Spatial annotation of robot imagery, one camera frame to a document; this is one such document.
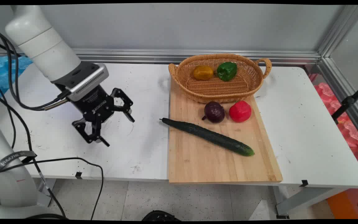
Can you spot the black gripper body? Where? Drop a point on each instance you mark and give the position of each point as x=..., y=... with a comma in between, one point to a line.
x=95, y=105

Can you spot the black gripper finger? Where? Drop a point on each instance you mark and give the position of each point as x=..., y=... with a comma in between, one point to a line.
x=125, y=99
x=93, y=130

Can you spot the yellow bell pepper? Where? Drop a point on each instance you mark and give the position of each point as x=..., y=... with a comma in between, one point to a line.
x=203, y=72

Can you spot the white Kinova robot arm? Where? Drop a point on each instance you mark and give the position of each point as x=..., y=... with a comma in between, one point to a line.
x=47, y=53

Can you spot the grey table leg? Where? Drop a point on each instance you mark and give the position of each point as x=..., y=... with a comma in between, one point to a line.
x=306, y=199
x=46, y=191

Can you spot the purple red onion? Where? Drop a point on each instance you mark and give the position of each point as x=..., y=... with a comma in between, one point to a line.
x=214, y=112

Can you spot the dark green cucumber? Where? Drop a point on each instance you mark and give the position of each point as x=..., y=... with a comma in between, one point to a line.
x=210, y=136

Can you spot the woven wicker basket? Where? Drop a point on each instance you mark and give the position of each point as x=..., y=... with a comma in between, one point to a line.
x=219, y=90

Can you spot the blue foam mat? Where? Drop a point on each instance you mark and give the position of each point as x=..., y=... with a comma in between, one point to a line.
x=2, y=71

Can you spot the wooden cutting board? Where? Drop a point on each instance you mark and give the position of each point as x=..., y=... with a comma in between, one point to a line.
x=204, y=165

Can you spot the green bell pepper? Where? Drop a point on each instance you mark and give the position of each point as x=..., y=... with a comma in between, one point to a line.
x=227, y=71

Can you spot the black round object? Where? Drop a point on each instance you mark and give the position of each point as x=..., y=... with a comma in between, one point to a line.
x=160, y=215

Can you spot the red bell pepper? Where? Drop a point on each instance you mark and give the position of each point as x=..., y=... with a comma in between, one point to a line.
x=240, y=111

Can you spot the black tripod stand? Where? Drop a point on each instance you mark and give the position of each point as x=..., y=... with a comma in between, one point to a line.
x=348, y=101

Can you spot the red foam mat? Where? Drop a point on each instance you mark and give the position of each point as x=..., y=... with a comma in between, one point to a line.
x=348, y=130

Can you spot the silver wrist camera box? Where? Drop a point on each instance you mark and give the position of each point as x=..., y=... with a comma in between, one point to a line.
x=89, y=81

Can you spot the aluminium frame rail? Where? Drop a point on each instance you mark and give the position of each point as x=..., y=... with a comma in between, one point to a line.
x=166, y=56
x=340, y=87

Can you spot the aluminium frame post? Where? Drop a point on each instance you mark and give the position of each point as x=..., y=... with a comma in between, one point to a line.
x=340, y=29

